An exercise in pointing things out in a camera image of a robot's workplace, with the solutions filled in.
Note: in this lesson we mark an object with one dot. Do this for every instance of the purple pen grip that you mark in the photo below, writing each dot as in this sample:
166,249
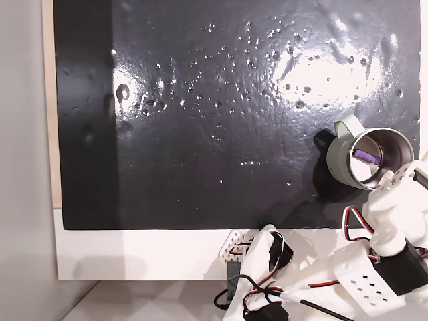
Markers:
368,156

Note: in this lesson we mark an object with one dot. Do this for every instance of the pale green steel cup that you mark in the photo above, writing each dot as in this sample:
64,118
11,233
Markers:
337,157

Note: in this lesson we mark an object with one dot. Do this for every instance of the black glossy mat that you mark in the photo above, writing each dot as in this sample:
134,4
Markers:
200,150

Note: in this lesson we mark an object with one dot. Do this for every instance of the light wooden board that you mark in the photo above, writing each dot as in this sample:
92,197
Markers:
50,100

